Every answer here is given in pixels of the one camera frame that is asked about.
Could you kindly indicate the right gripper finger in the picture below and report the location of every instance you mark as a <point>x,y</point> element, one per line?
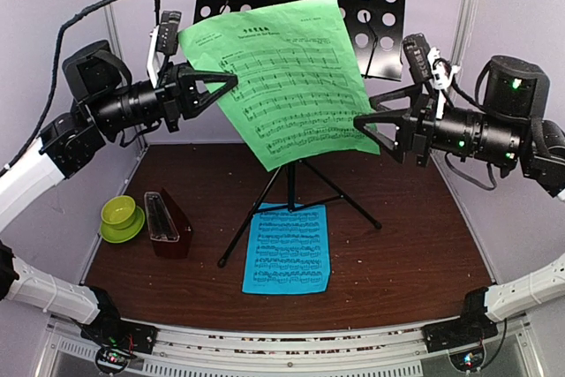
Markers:
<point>368,124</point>
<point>412,92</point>

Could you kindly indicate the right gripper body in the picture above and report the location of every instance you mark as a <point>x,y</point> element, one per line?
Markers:
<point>420,137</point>

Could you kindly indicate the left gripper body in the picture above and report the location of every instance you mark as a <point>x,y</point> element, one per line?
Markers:
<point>168,94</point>

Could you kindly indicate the green sheet music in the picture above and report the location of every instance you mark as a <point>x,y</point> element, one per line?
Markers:
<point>299,87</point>

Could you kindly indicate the blue sheet music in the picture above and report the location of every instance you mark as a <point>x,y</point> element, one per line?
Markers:
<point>288,253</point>

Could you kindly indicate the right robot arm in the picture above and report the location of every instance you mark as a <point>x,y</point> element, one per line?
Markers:
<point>505,128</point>

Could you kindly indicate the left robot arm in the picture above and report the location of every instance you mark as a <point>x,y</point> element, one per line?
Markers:
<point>105,103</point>

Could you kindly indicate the green bowl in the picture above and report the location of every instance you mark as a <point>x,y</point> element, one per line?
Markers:
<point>119,212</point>

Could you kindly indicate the brown metronome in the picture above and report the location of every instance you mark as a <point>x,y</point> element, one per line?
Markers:
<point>170,231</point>

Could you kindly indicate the green saucer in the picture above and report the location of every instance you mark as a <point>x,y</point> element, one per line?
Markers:
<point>119,236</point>

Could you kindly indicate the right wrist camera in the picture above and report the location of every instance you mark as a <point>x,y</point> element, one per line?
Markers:
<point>429,68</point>

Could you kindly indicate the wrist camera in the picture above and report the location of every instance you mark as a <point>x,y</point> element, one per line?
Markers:
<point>429,68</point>
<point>163,44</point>

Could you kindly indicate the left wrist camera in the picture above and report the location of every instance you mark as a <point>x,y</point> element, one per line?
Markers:
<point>163,44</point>

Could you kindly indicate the right aluminium frame post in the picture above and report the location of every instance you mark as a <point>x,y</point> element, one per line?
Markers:
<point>464,25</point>

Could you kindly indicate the aluminium frame post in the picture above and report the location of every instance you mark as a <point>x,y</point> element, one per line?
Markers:
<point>108,6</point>
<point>464,25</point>

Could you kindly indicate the left aluminium frame post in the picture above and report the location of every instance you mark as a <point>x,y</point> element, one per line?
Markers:
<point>108,6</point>

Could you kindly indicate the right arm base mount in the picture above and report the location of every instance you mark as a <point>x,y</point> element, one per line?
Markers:
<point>464,341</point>

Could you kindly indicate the front aluminium rail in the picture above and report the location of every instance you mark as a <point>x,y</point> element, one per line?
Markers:
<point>398,350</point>

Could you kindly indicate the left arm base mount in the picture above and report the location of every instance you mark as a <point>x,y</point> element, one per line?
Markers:
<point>119,347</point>

